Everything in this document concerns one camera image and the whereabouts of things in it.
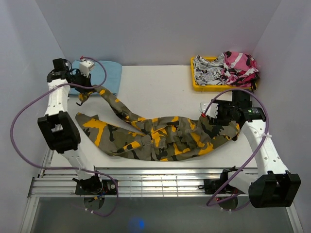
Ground yellow camouflage trousers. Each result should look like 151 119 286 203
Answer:
75 87 241 162

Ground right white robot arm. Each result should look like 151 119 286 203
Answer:
202 88 301 208

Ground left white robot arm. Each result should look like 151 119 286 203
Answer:
37 58 103 194

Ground newspaper print trousers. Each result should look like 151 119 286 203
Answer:
192 53 226 86

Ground pink camouflage trousers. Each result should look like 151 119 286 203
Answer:
220 51 259 90

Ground yellow plastic tray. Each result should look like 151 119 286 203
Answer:
190 56 256 93

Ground folded light blue cloth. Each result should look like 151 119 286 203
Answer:
61 57 122 96

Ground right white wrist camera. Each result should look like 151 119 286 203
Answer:
199 102 219 118

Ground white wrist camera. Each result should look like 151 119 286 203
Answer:
79 57 95 77
199 102 219 118

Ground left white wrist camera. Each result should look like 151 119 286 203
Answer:
79 57 95 77

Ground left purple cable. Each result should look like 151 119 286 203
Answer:
9 56 120 217

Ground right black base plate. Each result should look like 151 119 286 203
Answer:
198 179 242 195

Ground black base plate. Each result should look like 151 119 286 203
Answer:
198 179 242 195
73 178 117 195

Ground aluminium mounting rail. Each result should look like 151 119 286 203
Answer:
28 169 222 198

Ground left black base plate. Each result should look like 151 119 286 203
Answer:
73 178 117 195

